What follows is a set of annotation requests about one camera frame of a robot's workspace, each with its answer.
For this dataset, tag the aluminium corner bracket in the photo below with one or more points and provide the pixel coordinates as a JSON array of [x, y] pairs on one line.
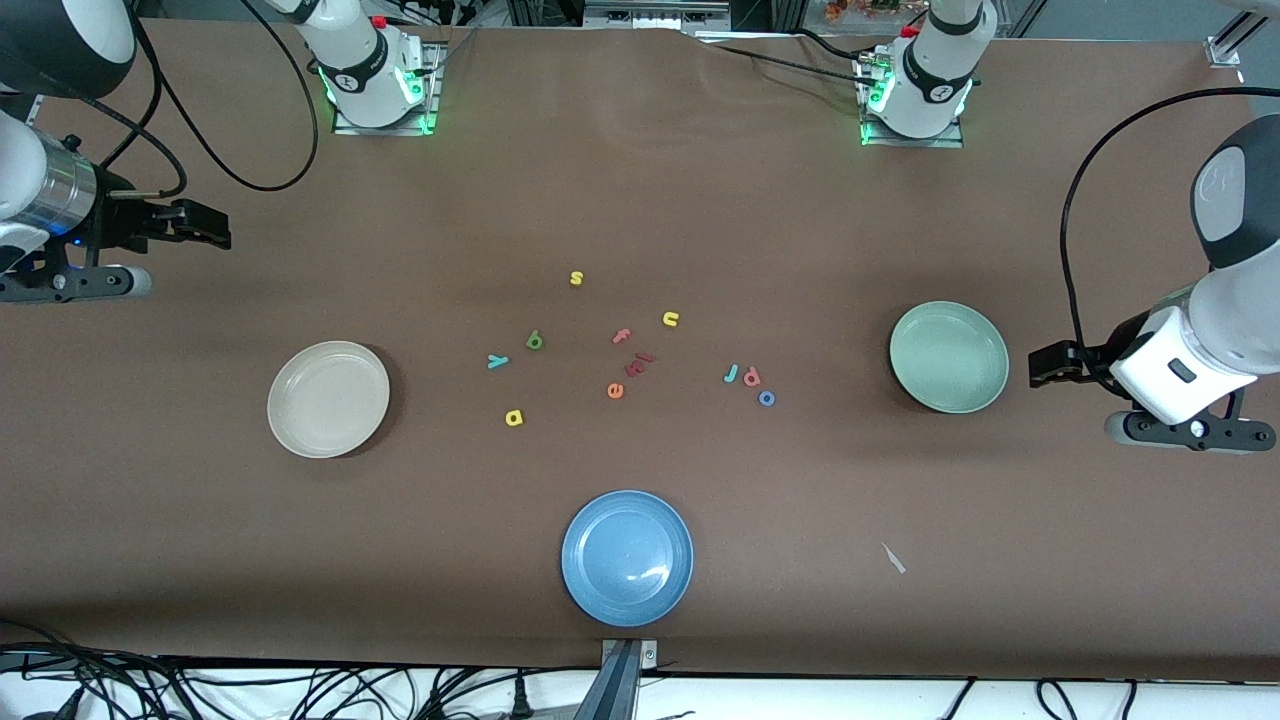
[[1225, 50]]

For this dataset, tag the blue plate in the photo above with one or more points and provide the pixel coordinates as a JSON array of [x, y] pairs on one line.
[[627, 558]]

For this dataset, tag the pale green plate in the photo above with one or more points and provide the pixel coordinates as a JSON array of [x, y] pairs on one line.
[[949, 357]]

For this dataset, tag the beige brown plate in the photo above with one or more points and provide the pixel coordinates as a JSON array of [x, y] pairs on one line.
[[328, 399]]

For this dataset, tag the brown table cover sheet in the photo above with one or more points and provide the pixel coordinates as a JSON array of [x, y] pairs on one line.
[[200, 550]]

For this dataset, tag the grey metal camera mount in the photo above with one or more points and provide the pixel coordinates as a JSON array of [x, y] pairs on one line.
[[625, 690]]

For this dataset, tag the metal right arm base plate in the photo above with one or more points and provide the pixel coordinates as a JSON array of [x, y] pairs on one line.
[[432, 90]]

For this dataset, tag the grey metal box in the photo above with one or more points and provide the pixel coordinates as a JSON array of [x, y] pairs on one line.
[[650, 12]]

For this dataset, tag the pink foam letter p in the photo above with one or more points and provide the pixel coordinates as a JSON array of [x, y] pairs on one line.
[[746, 380]]

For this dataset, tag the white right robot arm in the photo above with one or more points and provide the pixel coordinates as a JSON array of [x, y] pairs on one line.
[[370, 75]]

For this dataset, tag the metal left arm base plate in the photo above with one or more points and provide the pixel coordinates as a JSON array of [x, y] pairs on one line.
[[915, 143]]

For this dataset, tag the orange artificial flowers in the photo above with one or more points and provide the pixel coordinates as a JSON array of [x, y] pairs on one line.
[[860, 8]]

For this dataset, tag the black power plug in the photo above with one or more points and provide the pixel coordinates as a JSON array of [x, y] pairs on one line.
[[520, 703]]

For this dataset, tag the white paper scrap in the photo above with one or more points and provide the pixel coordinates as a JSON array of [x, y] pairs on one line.
[[893, 558]]

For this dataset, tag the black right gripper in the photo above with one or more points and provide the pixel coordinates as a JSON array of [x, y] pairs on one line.
[[118, 222]]

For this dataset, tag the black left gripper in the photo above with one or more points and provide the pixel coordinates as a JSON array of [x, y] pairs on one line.
[[1093, 361]]

